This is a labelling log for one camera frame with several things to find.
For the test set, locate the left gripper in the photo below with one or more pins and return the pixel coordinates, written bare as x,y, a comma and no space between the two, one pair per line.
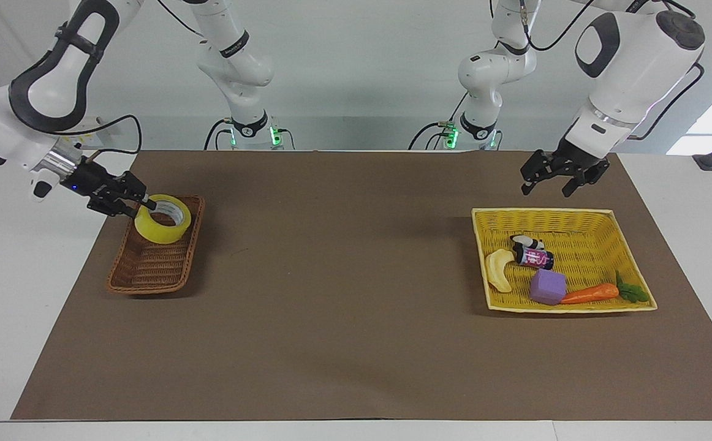
581,156

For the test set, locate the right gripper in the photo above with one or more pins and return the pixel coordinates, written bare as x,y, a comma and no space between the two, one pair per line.
89,179

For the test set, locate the yellow tape roll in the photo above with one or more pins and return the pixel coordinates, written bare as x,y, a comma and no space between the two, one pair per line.
163,229

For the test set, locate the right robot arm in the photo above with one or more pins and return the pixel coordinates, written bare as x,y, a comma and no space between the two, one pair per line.
221,58

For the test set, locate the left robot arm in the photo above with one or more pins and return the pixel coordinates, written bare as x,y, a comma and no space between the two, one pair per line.
632,73

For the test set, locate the yellow woven basket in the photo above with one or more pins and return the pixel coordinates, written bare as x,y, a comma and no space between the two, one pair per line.
583,229

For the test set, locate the brown wicker basket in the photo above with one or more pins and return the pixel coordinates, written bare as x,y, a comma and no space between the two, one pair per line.
154,266

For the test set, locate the small white and black bottle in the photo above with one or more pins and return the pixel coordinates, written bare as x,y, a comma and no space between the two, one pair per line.
530,241

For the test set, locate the dark bottle with pink label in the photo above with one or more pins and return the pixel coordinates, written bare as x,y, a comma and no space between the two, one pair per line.
534,257

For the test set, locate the purple cube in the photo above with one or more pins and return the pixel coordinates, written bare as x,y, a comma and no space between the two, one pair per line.
547,288

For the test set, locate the pale yellow toy banana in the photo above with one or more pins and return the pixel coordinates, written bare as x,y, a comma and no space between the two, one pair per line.
497,269

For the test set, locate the orange toy carrot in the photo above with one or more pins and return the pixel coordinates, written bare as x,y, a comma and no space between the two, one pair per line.
589,294

